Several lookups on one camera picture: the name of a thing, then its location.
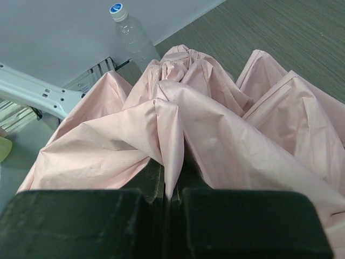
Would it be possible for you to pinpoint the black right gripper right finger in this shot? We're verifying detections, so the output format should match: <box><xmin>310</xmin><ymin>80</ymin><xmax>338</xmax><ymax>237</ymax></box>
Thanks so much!
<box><xmin>167</xmin><ymin>167</ymin><xmax>334</xmax><ymax>258</ymax></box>

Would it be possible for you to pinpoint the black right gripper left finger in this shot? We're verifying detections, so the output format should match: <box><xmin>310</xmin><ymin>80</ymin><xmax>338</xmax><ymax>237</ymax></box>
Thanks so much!
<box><xmin>1</xmin><ymin>160</ymin><xmax>164</xmax><ymax>258</ymax></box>

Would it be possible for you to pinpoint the pink and black umbrella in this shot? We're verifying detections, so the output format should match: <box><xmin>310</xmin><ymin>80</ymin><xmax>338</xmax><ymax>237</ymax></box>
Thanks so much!
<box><xmin>18</xmin><ymin>45</ymin><xmax>344</xmax><ymax>258</ymax></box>

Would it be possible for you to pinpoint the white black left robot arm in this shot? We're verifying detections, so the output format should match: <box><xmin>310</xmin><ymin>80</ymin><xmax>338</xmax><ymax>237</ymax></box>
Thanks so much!
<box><xmin>1</xmin><ymin>64</ymin><xmax>84</xmax><ymax>120</ymax></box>

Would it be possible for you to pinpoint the clear plastic water bottle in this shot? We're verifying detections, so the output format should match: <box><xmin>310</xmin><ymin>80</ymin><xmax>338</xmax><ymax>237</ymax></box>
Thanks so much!
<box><xmin>109</xmin><ymin>3</ymin><xmax>161</xmax><ymax>72</ymax></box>

